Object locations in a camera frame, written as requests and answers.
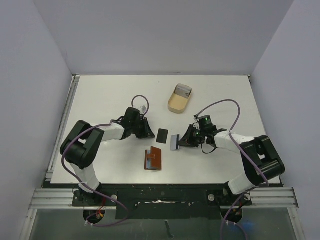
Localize aluminium rail left edge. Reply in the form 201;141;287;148
44;74;80;181

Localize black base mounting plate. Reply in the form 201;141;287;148
72;185;252;223

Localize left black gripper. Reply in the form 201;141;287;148
130;117;155;139

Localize aluminium rail front right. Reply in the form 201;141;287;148
248;187;299;208

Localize aluminium rail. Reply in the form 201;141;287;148
248;187;299;208
29;188;74;210

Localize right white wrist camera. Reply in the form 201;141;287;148
194;114;200;123

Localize silver striped credit card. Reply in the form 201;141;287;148
170;134;180;151

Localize brown leather card holder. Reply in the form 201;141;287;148
144;146;162;171

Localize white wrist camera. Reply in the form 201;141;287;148
139;105;147;113
194;114;200;123

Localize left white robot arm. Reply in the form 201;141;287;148
60;106;155;206

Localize aluminium rail front left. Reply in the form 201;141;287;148
29;188;74;210

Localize black credit card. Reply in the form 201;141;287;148
156;128;169;144

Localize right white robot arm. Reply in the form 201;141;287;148
177;115;285;205

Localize tan oval cardboard tray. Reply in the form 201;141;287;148
167;89;192;114

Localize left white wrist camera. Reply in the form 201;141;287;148
139;105;147;113

